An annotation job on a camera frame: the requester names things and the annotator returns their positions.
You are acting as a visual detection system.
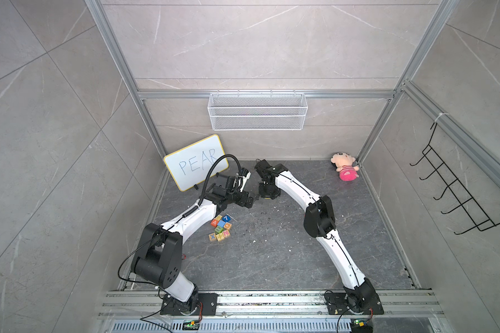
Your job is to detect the aluminium rail front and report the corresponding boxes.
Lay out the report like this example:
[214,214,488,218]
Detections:
[95,289,444,319]

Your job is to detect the pink plush doll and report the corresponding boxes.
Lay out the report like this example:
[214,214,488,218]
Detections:
[331,152,360,181]

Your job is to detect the white wire mesh basket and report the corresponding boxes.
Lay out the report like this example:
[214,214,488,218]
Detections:
[208,92,308,131]

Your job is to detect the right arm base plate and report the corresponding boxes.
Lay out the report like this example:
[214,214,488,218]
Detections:
[324,290,385,315]

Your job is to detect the whiteboard with yellow frame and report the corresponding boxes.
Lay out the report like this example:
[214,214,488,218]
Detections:
[163,135,225,191]

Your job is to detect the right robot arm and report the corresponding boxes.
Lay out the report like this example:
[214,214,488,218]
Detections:
[255,160,383,314]

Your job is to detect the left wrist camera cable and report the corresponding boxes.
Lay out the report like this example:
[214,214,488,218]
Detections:
[197,153,243,207]

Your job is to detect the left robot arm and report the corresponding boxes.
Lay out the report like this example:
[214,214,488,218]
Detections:
[131,174,254,303]

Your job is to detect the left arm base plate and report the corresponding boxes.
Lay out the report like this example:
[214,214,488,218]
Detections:
[161,293,218,316]

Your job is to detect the black wire hook rack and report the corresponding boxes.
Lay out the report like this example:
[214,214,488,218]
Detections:
[409,122,500,235]

